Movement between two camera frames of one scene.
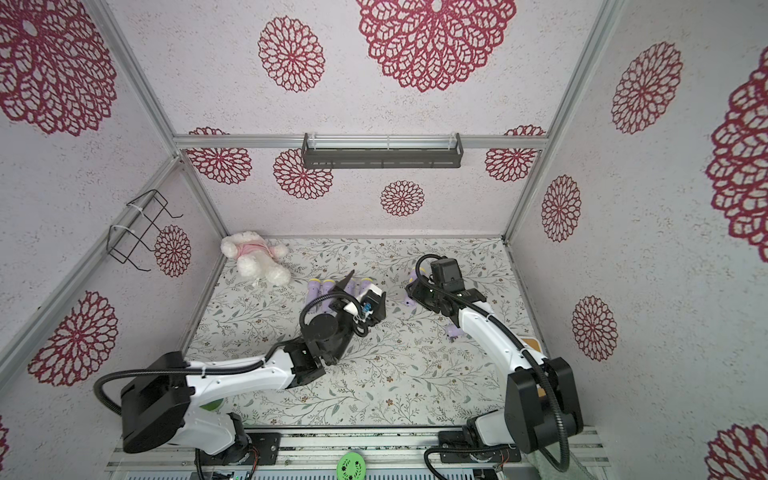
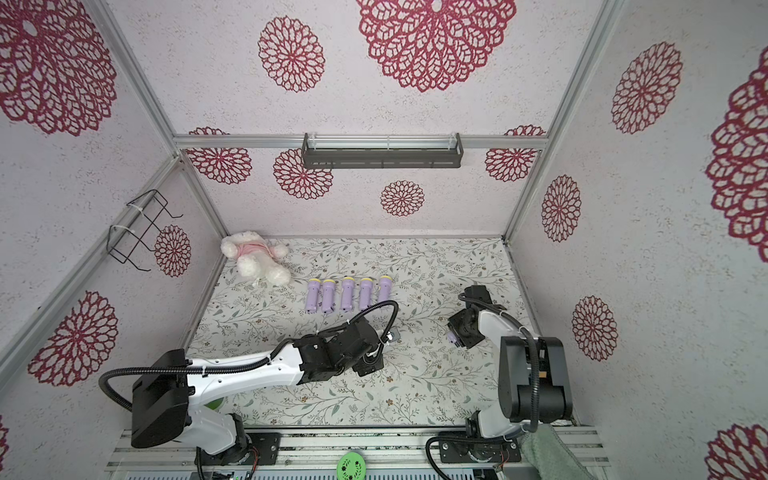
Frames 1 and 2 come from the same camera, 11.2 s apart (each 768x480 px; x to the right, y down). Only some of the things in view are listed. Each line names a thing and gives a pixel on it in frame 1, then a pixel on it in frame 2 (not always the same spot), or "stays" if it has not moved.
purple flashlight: [351, 287] stays
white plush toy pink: [258, 259] stays
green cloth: [548, 470] stays
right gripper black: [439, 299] -> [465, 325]
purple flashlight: [328, 286] stays
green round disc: [351, 467] stays
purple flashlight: [408, 301] -> [384, 291]
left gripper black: [344, 282] -> [371, 365]
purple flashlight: [365, 283] stays
